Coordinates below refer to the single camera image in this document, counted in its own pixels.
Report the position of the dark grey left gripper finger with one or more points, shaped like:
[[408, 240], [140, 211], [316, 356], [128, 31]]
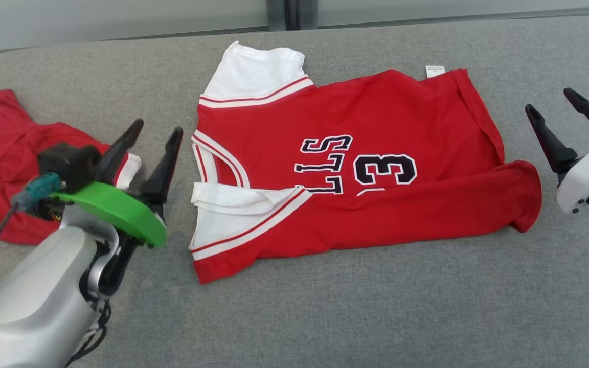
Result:
[[164, 163], [118, 153]]

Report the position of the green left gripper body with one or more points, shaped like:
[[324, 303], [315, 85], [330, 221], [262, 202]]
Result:
[[115, 209]]

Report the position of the red shorts with white stripe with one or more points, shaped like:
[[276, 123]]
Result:
[[3, 153]]

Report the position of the red white basketball jersey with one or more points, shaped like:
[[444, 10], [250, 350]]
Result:
[[376, 168]]

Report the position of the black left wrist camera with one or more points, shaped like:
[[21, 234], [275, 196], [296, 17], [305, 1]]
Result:
[[69, 163]]

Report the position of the grey double partition post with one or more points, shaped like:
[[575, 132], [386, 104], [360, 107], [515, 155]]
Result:
[[289, 14]]

